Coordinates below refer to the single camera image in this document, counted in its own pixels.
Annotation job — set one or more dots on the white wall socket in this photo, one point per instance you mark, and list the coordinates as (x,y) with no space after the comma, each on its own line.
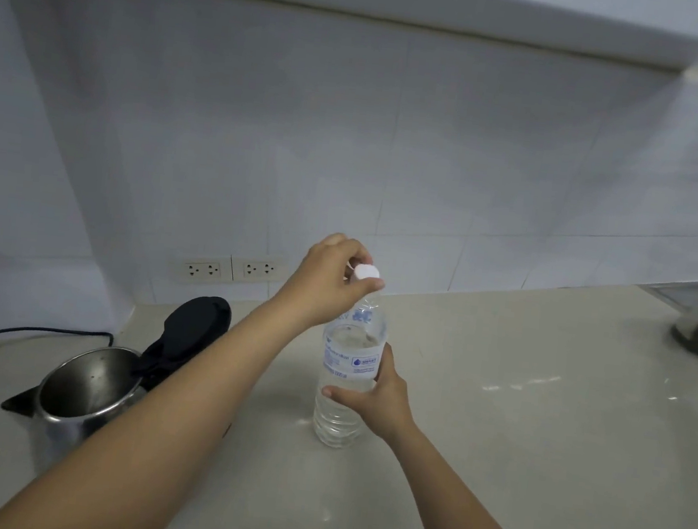
(259,269)
(204,270)

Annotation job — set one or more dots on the clear plastic water bottle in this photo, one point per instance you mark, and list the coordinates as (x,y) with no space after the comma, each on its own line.
(350,336)

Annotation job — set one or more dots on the person's right hand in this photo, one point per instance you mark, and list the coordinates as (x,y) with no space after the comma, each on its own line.
(384,406)

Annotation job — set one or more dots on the steel kettle with black lid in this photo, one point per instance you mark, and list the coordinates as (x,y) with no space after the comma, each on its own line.
(83,388)

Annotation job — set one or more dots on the person's left thumb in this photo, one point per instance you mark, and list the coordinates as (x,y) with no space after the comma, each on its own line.
(366,286)

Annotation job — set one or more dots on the white bottle cap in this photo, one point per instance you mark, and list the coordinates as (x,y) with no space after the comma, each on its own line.
(367,271)

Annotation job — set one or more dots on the person's left forearm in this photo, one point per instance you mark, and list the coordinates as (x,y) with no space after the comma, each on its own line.
(167,422)

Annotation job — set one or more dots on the person's left hand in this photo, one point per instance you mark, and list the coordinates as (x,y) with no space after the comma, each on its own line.
(321,289)

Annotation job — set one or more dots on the person's right forearm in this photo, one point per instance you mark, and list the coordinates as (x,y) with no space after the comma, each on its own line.
(458,518)

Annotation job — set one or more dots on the person's right thumb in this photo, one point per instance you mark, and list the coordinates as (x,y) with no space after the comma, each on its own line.
(343,395)

